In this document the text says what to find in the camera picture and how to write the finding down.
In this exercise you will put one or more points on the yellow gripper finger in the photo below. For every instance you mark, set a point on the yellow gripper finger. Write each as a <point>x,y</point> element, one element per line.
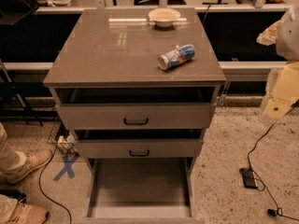
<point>282,90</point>

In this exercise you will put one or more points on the red bull can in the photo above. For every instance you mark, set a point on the red bull can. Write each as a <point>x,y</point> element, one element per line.
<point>176,57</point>

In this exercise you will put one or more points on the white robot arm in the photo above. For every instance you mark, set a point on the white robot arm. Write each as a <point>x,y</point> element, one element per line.
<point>284,34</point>

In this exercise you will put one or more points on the grey drawer cabinet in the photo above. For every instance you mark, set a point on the grey drawer cabinet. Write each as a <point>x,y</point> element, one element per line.
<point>111,58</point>

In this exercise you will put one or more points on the open bottom drawer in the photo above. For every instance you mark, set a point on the open bottom drawer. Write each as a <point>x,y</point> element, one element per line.
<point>139,191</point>

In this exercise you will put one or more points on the black power adapter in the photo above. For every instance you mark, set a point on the black power adapter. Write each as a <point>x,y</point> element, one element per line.
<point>249,179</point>

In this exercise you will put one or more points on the white bowl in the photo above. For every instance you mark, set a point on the white bowl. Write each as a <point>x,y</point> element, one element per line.
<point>164,17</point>

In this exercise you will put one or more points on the blue tape cross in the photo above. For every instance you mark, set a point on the blue tape cross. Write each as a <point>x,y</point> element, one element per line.
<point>68,160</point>

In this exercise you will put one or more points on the tan shoe upper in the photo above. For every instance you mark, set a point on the tan shoe upper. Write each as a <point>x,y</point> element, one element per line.
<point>32,163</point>

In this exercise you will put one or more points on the tan shoe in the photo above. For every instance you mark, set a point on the tan shoe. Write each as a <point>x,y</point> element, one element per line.
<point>25,213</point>
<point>32,163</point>

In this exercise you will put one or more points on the beige trouser leg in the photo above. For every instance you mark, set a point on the beige trouser leg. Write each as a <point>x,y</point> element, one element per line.
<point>13,164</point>

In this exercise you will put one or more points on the tan shoe lower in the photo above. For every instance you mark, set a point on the tan shoe lower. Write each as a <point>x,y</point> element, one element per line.
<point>25,213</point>

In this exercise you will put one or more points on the middle drawer with black handle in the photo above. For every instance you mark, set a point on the middle drawer with black handle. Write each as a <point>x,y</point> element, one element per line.
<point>153,148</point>

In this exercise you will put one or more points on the drawer with black handle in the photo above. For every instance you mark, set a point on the drawer with black handle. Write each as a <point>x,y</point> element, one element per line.
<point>153,148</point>
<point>120,117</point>

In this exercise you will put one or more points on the top drawer with black handle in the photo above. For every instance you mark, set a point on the top drawer with black handle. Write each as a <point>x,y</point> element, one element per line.
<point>120,117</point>

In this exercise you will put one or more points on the wire basket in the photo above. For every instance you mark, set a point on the wire basket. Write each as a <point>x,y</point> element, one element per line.
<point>61,138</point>

